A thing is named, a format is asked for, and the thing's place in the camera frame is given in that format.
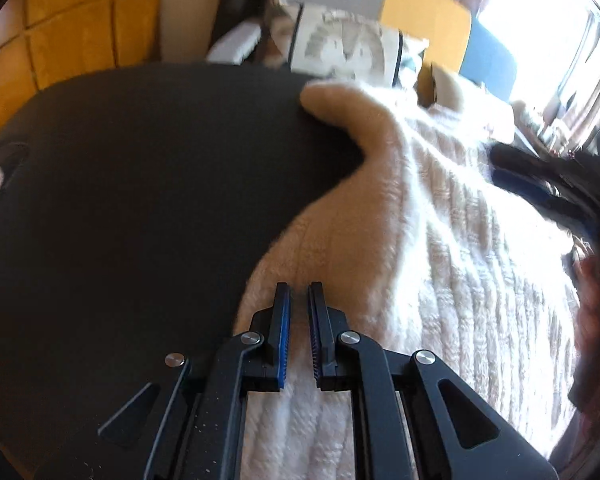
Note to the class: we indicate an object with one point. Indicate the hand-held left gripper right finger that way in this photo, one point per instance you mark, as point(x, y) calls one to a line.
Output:
point(314, 345)

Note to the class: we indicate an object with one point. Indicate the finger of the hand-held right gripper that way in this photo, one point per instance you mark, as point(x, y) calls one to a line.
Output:
point(525, 187)
point(525, 157)

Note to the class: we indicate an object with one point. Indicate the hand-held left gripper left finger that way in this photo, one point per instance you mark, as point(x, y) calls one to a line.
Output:
point(281, 335)

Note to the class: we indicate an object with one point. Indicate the cream knitted sweater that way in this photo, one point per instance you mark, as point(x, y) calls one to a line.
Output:
point(430, 260)

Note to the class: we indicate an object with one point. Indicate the person's right hand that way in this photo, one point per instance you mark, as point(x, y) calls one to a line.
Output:
point(592, 310)

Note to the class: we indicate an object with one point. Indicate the cream embroidered cushion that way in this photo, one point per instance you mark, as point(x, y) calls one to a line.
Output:
point(485, 110)

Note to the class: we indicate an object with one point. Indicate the window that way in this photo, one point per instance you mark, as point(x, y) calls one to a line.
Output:
point(545, 20)

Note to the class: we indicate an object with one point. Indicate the grey yellow blue headboard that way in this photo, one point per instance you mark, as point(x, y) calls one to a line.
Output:
point(425, 10)

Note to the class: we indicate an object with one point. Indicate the tiger print cushion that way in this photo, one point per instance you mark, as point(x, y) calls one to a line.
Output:
point(345, 45)

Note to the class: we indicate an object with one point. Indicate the grey padded armrest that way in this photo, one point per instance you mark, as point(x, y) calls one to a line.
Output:
point(235, 42)

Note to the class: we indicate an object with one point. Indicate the wooden wardrobe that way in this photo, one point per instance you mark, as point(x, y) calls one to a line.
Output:
point(70, 35)

